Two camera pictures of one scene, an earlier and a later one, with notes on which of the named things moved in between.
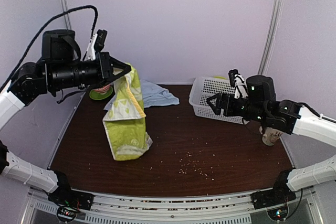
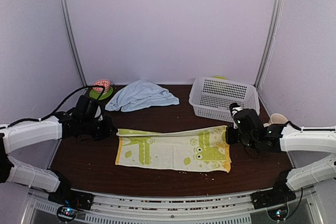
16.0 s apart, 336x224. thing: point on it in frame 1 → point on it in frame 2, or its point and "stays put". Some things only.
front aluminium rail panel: x=36 y=208 stays put
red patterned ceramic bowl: x=104 y=89 stays put
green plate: x=96 y=95 stays put
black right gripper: x=222 y=98 → x=230 y=139
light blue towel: x=152 y=96 stays put
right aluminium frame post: x=275 y=25 stays put
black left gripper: x=105 y=62 → x=108 y=128
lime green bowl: x=220 y=77 stays put
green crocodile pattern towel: x=127 y=135 → x=203 y=148
